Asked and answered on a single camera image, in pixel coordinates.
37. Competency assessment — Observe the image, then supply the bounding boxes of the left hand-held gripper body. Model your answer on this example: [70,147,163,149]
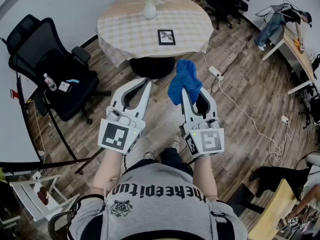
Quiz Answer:
[97,105,147,157]

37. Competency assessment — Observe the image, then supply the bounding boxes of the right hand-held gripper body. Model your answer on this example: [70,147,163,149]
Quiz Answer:
[179,117,225,158]

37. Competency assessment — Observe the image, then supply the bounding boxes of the blue wiping cloth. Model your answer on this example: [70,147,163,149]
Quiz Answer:
[167,59,203,107]

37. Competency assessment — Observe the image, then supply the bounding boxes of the black picture frame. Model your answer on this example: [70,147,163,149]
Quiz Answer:
[157,29,176,46]

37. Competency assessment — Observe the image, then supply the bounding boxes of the person's left forearm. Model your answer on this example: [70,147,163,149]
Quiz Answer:
[89,147,126,197]

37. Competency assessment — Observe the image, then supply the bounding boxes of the person's right forearm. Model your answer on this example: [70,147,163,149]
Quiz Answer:
[193,156,218,202]

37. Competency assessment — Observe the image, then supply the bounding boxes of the white power strip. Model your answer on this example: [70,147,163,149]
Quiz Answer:
[208,65,225,81]

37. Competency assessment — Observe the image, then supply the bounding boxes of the person's black trousers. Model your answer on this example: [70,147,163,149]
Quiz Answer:
[128,147,194,179]

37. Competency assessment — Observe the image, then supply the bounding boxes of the white patterned card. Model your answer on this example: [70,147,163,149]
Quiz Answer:
[57,80,73,93]

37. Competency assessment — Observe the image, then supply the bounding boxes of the beige checked tablecloth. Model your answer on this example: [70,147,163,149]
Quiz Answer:
[96,0,215,69]

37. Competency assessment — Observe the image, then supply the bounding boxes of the clear plastic water bottle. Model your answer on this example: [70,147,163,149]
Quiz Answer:
[43,72,58,92]

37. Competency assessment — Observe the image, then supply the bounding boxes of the person's gray printed t-shirt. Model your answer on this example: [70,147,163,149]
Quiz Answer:
[67,158,249,240]

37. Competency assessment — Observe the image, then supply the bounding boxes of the white ceramic vase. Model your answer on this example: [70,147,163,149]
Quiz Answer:
[143,0,157,20]

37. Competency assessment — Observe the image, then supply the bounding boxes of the dark red item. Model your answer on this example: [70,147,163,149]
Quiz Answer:
[36,185,50,206]

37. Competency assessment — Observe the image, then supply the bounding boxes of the white metal rack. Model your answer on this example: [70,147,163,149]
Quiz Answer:
[9,173,81,223]

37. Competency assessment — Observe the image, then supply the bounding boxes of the wooden desk with white legs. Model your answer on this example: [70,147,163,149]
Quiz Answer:
[249,178,302,240]
[261,23,320,95]

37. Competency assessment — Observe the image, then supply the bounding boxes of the black framed whiteboard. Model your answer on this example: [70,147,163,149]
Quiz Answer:
[0,43,107,176]

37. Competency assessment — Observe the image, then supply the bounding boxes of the black floor cable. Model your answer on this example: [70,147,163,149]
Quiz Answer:
[210,40,250,96]

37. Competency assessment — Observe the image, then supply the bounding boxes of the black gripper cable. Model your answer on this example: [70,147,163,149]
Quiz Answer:
[121,153,129,173]

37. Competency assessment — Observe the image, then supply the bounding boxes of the white power cable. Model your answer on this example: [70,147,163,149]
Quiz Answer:
[201,51,213,70]
[218,78,295,164]

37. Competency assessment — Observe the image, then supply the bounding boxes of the round pedestal table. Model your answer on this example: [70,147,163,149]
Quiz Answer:
[96,0,215,80]

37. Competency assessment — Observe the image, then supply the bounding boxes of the black backpack strap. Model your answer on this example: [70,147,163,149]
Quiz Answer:
[72,193,106,240]
[209,201,242,240]

